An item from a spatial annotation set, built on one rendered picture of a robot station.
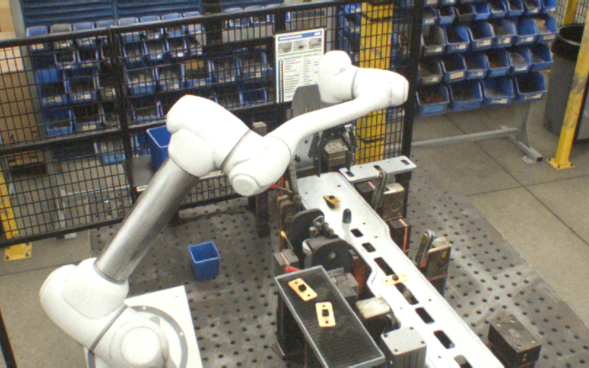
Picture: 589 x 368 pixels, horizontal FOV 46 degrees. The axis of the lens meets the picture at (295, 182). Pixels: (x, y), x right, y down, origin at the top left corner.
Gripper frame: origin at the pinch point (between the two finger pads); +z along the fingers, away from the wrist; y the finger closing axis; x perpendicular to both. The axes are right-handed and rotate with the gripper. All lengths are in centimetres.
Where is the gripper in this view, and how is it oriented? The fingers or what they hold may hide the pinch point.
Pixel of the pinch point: (332, 167)
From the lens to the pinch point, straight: 237.9
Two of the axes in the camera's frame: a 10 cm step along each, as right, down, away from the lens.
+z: 0.1, 8.6, 5.1
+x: -3.7, -4.7, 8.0
